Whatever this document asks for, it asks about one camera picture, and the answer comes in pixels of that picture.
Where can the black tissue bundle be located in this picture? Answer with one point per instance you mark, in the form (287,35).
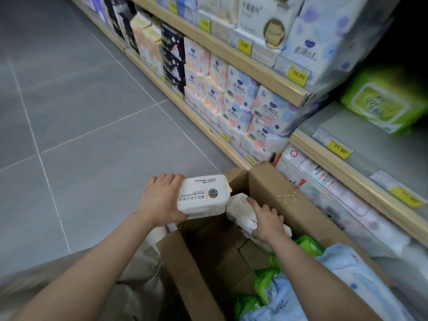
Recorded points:
(120,19)

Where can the stack of white floral tissue packs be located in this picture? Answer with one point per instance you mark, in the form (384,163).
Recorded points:
(234,96)

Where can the person's left thumb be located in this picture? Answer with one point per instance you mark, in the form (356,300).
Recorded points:
(179,218)

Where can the person's right hand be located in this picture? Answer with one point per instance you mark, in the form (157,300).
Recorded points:
(267,223)

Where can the green wipes packet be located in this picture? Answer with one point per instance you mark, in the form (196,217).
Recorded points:
(266,280)
(309,245)
(247,305)

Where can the large blue floral tissue bundle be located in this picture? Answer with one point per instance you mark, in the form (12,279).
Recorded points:
(327,36)

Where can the person's left hand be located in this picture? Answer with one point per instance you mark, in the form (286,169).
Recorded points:
(157,203)

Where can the person's beige trousers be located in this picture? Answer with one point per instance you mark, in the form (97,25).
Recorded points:
(140,287)

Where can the plain white tissue bundle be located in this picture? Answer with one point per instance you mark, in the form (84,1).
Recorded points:
(217,8)

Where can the person's right thumb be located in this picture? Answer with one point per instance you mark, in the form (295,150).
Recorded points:
(255,207)

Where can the cream peach tissue bundle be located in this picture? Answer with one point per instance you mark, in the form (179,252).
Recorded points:
(147,40)

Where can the brown cardboard box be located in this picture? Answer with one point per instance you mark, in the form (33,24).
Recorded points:
(214,257)

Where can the large green wipes pack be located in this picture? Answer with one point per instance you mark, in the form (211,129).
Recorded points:
(384,100)

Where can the person's right forearm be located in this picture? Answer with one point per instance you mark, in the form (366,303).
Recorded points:
(307,277)

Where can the purple white tissue bundle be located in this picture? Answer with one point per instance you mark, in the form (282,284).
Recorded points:
(93,4)

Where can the light blue soft pack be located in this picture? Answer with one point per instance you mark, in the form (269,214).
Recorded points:
(354,274)
(277,304)

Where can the white pack with red print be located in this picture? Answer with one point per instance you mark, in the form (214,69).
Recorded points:
(321,183)

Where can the white pack with gold circle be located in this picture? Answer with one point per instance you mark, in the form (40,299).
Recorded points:
(267,19)

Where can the person's left forearm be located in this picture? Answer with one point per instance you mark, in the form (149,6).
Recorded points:
(93,267)

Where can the yellow price tag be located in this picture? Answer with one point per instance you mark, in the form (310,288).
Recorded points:
(406,197)
(251,160)
(225,137)
(298,76)
(245,47)
(173,7)
(339,149)
(205,25)

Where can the dark blue tissue bundle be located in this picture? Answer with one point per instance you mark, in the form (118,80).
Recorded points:
(173,56)

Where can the white wet wipes pack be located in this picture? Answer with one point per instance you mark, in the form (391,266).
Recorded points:
(238,210)
(204,195)

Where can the wooden store shelf unit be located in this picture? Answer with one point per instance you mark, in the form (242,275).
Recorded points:
(234,60)

